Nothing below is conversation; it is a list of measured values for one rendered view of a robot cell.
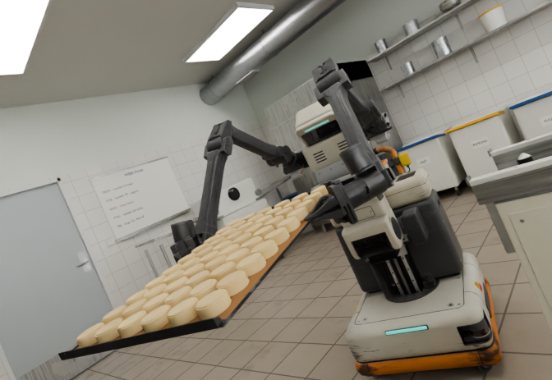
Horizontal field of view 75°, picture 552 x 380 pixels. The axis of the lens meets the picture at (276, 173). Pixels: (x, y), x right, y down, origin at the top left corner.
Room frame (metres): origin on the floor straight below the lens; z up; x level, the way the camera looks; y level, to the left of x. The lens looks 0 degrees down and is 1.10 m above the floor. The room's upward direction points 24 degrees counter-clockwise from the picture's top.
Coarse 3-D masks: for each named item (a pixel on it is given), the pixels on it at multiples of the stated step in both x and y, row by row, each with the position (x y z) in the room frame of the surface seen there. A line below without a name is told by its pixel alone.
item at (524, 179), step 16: (544, 160) 0.74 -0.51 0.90; (480, 176) 0.83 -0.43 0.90; (496, 176) 0.79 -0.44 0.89; (512, 176) 0.78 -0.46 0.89; (528, 176) 0.76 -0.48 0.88; (544, 176) 0.74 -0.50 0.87; (480, 192) 0.82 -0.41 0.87; (496, 192) 0.80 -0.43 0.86; (512, 192) 0.78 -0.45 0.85; (528, 192) 0.77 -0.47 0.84
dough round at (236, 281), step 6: (240, 270) 0.58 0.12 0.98; (228, 276) 0.58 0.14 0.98; (234, 276) 0.57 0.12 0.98; (240, 276) 0.56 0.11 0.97; (246, 276) 0.57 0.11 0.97; (222, 282) 0.56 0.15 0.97; (228, 282) 0.55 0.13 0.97; (234, 282) 0.55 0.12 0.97; (240, 282) 0.55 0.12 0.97; (246, 282) 0.56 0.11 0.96; (222, 288) 0.55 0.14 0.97; (228, 288) 0.54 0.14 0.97; (234, 288) 0.54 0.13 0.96; (240, 288) 0.55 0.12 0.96; (228, 294) 0.55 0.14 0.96; (234, 294) 0.55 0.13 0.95
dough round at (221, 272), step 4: (224, 264) 0.66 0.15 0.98; (228, 264) 0.65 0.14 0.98; (232, 264) 0.64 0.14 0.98; (216, 268) 0.66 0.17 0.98; (220, 268) 0.65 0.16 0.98; (224, 268) 0.64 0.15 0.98; (228, 268) 0.63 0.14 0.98; (232, 268) 0.64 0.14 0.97; (236, 268) 0.64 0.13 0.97; (212, 272) 0.65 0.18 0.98; (216, 272) 0.64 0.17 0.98; (220, 272) 0.63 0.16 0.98; (224, 272) 0.63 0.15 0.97; (228, 272) 0.63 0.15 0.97; (212, 276) 0.63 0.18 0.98; (216, 276) 0.63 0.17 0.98; (220, 276) 0.62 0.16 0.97; (224, 276) 0.63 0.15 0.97
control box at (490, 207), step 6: (486, 204) 0.86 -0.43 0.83; (492, 204) 0.85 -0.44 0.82; (492, 210) 0.85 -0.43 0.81; (492, 216) 0.86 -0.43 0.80; (498, 216) 0.85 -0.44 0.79; (498, 222) 0.85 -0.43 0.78; (498, 228) 0.86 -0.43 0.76; (504, 228) 0.85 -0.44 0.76; (504, 234) 0.85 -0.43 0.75; (504, 240) 0.86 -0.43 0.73; (510, 240) 0.85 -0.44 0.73; (504, 246) 0.86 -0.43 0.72; (510, 246) 0.85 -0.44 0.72; (510, 252) 0.85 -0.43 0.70
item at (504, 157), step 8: (544, 136) 0.96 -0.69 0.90; (512, 144) 1.03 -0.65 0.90; (520, 144) 1.00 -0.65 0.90; (528, 144) 0.98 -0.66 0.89; (536, 144) 0.97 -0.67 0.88; (544, 144) 0.96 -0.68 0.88; (488, 152) 1.05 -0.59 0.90; (496, 152) 1.04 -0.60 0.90; (504, 152) 1.02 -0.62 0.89; (512, 152) 1.01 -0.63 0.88; (520, 152) 1.00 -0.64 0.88; (528, 152) 0.99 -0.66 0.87; (536, 152) 0.98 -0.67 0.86; (544, 152) 0.97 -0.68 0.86; (496, 160) 1.04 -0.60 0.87; (504, 160) 1.03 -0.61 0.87; (512, 160) 1.02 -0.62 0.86; (504, 168) 1.04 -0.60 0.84
